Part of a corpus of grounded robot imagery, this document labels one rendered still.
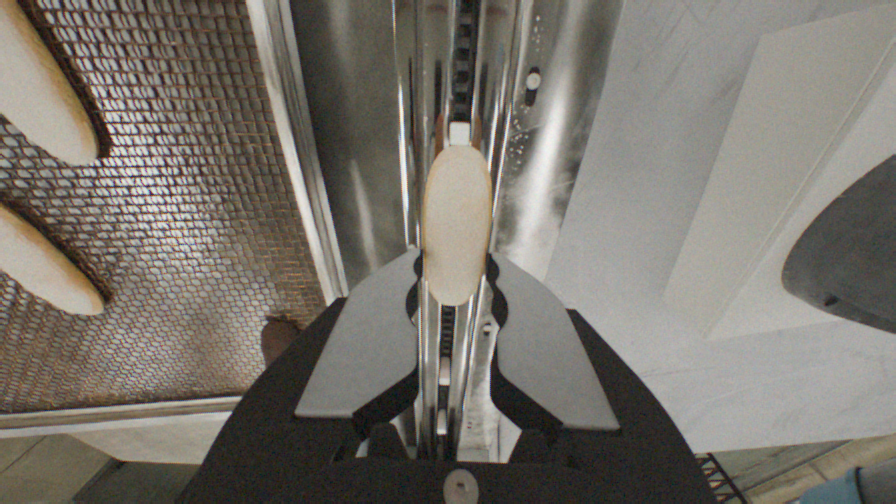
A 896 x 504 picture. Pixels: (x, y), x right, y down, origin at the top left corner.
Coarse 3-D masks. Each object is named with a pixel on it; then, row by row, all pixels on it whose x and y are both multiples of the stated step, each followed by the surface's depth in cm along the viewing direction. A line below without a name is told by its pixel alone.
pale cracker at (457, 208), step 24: (432, 168) 11; (456, 168) 11; (480, 168) 11; (432, 192) 11; (456, 192) 11; (480, 192) 11; (432, 216) 12; (456, 216) 12; (480, 216) 12; (432, 240) 13; (456, 240) 12; (480, 240) 13; (432, 264) 13; (456, 264) 13; (480, 264) 13; (432, 288) 15; (456, 288) 14
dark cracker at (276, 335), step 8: (280, 320) 20; (264, 328) 20; (272, 328) 20; (280, 328) 20; (288, 328) 20; (296, 328) 21; (264, 336) 20; (272, 336) 20; (280, 336) 20; (288, 336) 21; (296, 336) 21; (264, 344) 20; (272, 344) 20; (280, 344) 21; (288, 344) 21; (264, 352) 21; (272, 352) 21; (280, 352) 21; (272, 360) 21
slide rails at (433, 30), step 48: (432, 0) 13; (432, 48) 15; (480, 48) 14; (432, 96) 16; (480, 96) 16; (432, 144) 17; (480, 144) 17; (432, 336) 28; (432, 384) 33; (432, 432) 41
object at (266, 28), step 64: (192, 0) 10; (256, 0) 10; (128, 64) 11; (192, 64) 11; (256, 128) 13; (0, 192) 13; (128, 192) 14; (256, 192) 15; (192, 256) 16; (256, 256) 17; (320, 256) 18; (64, 320) 17; (192, 320) 19; (64, 384) 21; (128, 384) 22; (192, 384) 23
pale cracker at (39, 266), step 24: (0, 216) 13; (0, 240) 13; (24, 240) 13; (48, 240) 14; (0, 264) 14; (24, 264) 14; (48, 264) 14; (72, 264) 15; (48, 288) 15; (72, 288) 15; (72, 312) 16; (96, 312) 17
